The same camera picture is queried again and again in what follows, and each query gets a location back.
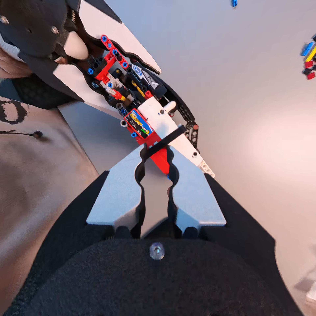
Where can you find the long black lego beam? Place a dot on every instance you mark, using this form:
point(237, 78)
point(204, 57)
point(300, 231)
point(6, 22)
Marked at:
point(167, 139)

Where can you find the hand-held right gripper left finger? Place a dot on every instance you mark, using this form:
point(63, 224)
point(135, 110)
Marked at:
point(116, 197)

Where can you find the blue lego pin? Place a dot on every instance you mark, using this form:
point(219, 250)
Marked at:
point(234, 3)

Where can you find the lego race car model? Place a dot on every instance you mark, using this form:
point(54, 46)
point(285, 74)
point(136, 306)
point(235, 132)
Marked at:
point(150, 106)

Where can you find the pile of small colourful pieces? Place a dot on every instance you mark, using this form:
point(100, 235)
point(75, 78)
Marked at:
point(309, 59)

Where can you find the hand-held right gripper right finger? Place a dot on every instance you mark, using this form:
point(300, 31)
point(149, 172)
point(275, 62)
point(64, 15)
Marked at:
point(197, 200)

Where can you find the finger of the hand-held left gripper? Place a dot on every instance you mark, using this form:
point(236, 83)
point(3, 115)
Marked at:
point(111, 27)
point(79, 84)

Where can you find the person's left forearm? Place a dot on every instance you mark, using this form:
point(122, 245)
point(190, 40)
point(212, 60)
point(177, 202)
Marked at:
point(9, 64)

